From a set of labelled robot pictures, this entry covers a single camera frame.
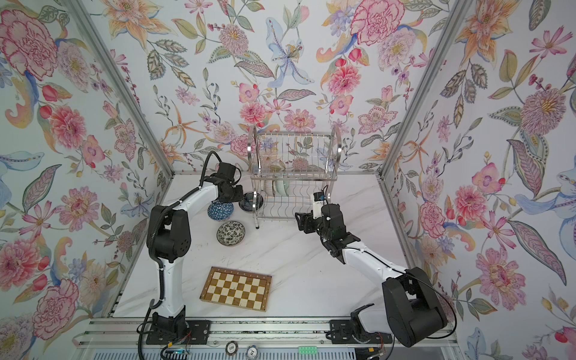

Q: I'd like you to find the dark petal pattern bowl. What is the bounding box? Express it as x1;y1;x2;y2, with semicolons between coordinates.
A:
238;192;264;212

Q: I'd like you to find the blue patterned bowl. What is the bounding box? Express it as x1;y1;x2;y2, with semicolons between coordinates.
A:
207;200;235;221

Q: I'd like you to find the mint green bowl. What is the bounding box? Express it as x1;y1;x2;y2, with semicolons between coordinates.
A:
274;179;290;197

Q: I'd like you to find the steel wire dish rack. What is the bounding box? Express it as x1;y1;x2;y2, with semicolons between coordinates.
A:
247;127;343;229

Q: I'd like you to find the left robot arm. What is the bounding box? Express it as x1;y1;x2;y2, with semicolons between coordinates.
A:
146;162;243;340

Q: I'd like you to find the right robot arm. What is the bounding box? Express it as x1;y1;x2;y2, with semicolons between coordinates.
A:
295;203;449;347

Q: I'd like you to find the wooden chessboard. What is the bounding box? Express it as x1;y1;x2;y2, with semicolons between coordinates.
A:
199;266;273;312

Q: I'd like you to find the green connector block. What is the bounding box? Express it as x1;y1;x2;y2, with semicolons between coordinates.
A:
298;346;318;356

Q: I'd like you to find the round gauge right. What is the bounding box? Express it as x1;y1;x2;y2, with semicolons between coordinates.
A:
246;345;260;360

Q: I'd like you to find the round gauge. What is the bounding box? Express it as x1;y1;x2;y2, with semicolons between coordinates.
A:
225;340;239;356
246;345;260;360

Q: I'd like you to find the round gauge left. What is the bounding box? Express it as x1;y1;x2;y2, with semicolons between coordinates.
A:
225;340;239;356

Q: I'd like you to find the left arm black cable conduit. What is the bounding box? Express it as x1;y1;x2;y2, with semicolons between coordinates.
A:
136;150;224;360

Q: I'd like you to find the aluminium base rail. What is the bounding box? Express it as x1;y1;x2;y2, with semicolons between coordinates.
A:
71;316;458;350

